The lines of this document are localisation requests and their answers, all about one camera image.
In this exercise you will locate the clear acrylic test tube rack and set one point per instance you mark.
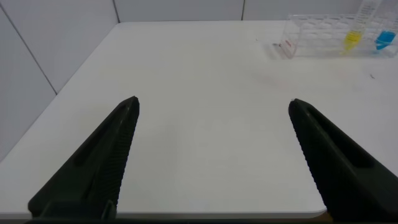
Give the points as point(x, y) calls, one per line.
point(317, 37)

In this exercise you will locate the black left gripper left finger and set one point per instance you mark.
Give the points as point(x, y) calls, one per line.
point(93, 174)

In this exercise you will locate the test tube with yellow pigment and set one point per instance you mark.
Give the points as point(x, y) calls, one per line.
point(353, 38)

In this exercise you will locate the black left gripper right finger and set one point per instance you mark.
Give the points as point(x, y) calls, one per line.
point(348, 174)

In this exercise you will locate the test tube with blue pigment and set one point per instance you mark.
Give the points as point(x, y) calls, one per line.
point(385, 38)

